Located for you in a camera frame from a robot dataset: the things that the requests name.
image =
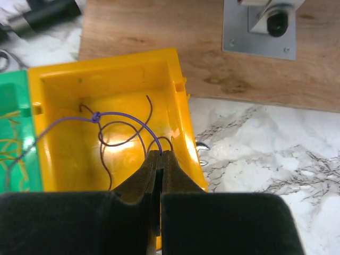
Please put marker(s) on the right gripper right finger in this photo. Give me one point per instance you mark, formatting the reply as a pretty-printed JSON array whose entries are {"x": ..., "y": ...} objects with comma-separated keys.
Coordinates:
[{"x": 197, "y": 222}]

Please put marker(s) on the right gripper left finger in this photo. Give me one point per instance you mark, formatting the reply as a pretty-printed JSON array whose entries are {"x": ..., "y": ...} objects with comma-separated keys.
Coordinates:
[{"x": 124, "y": 220}]

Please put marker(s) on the yellow plastic bin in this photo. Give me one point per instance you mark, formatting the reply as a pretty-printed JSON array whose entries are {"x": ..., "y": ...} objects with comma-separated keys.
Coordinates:
[{"x": 96, "y": 121}]

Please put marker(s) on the green plastic bin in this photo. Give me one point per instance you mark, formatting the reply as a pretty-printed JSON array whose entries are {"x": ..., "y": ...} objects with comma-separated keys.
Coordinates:
[{"x": 17, "y": 134}]

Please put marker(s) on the small silver wrench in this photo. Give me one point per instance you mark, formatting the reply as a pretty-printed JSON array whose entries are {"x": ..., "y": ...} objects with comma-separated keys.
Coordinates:
[{"x": 202, "y": 149}]

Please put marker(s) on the wooden board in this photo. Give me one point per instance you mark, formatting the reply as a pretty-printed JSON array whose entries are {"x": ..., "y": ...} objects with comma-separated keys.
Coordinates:
[{"x": 194, "y": 28}]

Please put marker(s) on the grey metal bracket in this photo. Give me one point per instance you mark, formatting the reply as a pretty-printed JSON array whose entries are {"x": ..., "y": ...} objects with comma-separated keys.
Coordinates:
[{"x": 261, "y": 28}]

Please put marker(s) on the black T-handle tool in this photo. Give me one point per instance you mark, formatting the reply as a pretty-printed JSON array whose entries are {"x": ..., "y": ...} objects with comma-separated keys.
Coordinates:
[{"x": 41, "y": 16}]

